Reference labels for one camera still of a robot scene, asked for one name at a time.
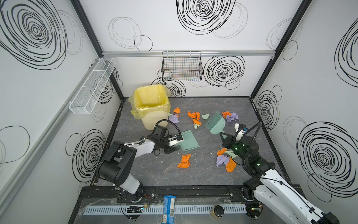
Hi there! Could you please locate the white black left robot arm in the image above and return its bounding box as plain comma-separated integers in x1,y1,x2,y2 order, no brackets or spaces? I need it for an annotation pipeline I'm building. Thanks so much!
96,119,184,201

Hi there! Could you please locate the yellow plastic bin liner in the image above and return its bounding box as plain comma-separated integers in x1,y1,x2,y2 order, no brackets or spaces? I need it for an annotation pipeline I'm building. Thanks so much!
128,84,171,119

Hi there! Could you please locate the cream plastic trash bin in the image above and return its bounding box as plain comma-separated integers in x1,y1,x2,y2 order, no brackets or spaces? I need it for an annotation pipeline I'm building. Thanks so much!
141,111,169,131

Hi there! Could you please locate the orange front right scrap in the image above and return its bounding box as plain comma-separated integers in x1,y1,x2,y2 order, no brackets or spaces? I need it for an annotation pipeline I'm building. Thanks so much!
226,158,237,173

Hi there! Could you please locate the purple crumpled paper scrap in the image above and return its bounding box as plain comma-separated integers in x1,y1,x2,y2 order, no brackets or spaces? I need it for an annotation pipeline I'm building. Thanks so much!
169,114,179,124

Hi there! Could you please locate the orange far paper scrap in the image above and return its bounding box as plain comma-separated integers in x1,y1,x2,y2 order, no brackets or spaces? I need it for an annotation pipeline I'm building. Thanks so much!
222,111,231,118

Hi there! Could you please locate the black wire wall basket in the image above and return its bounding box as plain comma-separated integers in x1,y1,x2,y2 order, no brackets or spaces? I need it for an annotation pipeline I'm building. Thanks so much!
161,51,204,82

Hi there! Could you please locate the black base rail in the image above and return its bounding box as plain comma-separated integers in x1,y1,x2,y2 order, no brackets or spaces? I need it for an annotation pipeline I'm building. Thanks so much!
78,185,253,203

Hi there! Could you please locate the purple front paper scrap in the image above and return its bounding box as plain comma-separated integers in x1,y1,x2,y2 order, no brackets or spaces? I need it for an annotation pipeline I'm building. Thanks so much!
216,155,230,167

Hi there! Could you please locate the orange crumpled paper scrap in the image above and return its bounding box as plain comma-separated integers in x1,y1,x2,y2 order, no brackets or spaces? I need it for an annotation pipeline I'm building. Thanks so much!
173,107,180,114

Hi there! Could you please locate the black round knob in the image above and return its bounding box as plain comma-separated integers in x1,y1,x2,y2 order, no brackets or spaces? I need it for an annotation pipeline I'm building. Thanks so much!
212,205,224,218

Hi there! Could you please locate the blue snack packet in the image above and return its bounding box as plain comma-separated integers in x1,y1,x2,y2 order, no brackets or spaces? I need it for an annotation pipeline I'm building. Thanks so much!
162,195,176,224

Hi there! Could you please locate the green plastic dustpan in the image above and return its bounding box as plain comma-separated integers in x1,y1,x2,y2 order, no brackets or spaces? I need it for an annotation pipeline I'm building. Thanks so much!
176,130,200,152

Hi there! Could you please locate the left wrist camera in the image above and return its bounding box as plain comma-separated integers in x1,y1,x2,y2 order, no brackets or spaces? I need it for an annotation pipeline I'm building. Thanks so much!
168,134,184,147

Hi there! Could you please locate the green hand broom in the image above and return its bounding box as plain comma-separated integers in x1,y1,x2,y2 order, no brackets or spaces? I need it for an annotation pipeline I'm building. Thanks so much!
205,111,226,135

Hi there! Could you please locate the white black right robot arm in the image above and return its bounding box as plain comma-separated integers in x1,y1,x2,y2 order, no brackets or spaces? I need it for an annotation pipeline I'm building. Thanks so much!
219,122,339,224

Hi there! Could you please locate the white slotted cable duct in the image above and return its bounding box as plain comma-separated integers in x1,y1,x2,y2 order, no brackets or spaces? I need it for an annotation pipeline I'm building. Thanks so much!
82,203,248,216

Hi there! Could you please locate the orange front paper scrap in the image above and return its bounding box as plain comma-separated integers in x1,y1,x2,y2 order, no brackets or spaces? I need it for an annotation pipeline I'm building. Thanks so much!
177,154,191,169

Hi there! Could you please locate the white wire wall shelf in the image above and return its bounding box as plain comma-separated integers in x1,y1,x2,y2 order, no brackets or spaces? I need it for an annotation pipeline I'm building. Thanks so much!
69,57,116,115

